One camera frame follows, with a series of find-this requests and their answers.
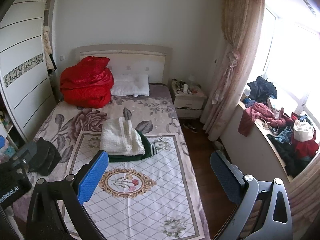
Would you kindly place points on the pile of mixed clothes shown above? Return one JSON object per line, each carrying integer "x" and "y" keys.
{"x": 295, "y": 152}

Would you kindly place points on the black garment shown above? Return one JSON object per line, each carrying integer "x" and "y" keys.
{"x": 47, "y": 155}

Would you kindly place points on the white bottle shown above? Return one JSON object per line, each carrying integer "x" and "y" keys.
{"x": 185, "y": 88}

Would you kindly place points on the white pillow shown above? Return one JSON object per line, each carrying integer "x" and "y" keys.
{"x": 130, "y": 85}

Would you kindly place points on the green garment with white stripes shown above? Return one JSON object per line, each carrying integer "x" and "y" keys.
{"x": 147, "y": 147}

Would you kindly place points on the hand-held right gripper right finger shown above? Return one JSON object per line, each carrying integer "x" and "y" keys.
{"x": 225, "y": 175}

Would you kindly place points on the shelf clutter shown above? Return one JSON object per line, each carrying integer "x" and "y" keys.
{"x": 6, "y": 130}

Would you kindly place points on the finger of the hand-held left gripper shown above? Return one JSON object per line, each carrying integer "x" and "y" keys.
{"x": 26, "y": 152}

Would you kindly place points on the pink patterned curtain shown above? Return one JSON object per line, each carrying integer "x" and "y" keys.
{"x": 237, "y": 42}

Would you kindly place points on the white diamond-pattern mat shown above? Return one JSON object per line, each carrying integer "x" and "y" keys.
{"x": 150, "y": 205}

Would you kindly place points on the white fluffy garment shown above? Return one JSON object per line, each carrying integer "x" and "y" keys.
{"x": 120, "y": 137}

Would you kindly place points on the dark sneaker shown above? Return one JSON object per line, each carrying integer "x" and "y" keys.
{"x": 190, "y": 127}

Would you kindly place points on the beige hanging clothes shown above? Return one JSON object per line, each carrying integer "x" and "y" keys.
{"x": 47, "y": 47}

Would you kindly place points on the white sliding-door wardrobe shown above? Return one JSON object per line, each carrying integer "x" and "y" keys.
{"x": 25, "y": 50}

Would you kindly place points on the red quilt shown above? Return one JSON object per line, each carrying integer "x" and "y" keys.
{"x": 86, "y": 82}

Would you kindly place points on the dark jacket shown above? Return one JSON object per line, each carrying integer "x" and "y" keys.
{"x": 262, "y": 87}

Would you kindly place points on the white nightstand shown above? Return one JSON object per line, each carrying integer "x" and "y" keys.
{"x": 187, "y": 102}

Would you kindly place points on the white bag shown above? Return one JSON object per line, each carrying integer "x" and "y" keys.
{"x": 303, "y": 131}

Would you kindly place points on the dark red garment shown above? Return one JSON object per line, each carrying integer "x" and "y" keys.
{"x": 255, "y": 115}

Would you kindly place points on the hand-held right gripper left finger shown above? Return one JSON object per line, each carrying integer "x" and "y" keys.
{"x": 91, "y": 177}

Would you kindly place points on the white slipper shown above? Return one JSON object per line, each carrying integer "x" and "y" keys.
{"x": 219, "y": 146}

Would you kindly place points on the window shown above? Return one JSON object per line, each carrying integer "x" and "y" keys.
{"x": 292, "y": 55}

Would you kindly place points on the beige bed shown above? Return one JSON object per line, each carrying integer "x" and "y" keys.
{"x": 150, "y": 62}

